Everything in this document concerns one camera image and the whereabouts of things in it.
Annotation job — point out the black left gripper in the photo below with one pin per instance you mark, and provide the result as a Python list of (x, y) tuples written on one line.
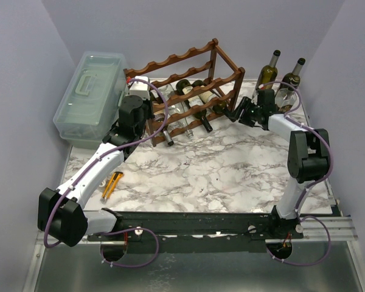
[(148, 103)]

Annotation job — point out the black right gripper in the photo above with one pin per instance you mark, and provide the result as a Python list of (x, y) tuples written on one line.
[(243, 111)]

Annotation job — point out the dark green wine bottle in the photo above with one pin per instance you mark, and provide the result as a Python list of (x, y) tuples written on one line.
[(219, 108), (184, 87)]

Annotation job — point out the green bottle silver foil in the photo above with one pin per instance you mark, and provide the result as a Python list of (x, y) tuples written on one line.
[(268, 73), (292, 79)]

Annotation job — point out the clear bottle black cap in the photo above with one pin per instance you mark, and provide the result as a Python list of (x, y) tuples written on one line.
[(285, 99)]

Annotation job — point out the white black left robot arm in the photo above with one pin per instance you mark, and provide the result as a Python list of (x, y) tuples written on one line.
[(61, 213)]

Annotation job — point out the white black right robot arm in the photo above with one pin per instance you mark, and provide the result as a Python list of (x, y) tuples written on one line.
[(309, 158)]

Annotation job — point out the clear glass wine bottle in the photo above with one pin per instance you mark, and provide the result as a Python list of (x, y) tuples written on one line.
[(168, 91)]

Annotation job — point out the brown wooden wine rack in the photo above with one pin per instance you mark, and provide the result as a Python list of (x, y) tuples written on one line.
[(220, 74)]

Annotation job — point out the translucent green plastic toolbox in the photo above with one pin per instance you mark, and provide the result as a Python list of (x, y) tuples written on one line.
[(90, 104)]

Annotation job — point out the yellow utility knife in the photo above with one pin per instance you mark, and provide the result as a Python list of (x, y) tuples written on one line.
[(110, 186)]

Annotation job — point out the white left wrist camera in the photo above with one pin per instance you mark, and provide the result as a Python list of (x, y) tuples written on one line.
[(139, 89)]

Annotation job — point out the black metal base rail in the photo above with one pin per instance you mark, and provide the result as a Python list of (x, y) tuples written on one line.
[(151, 241)]

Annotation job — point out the aluminium extrusion rail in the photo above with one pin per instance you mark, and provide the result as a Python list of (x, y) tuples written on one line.
[(322, 229)]

